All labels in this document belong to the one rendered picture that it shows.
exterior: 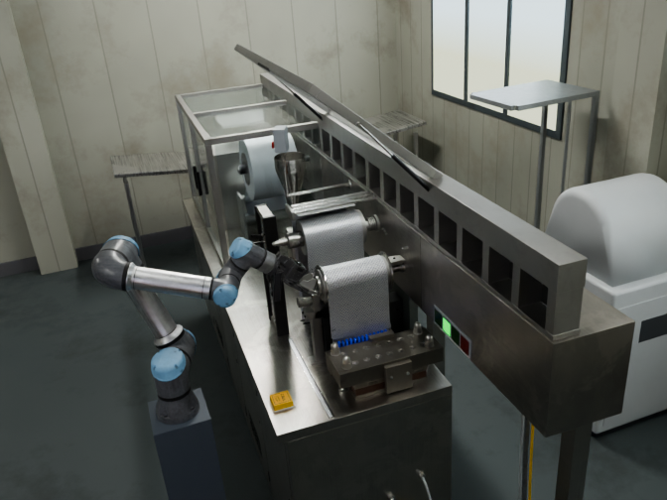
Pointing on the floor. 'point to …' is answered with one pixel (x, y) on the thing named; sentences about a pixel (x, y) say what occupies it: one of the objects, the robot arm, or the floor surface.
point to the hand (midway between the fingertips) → (312, 292)
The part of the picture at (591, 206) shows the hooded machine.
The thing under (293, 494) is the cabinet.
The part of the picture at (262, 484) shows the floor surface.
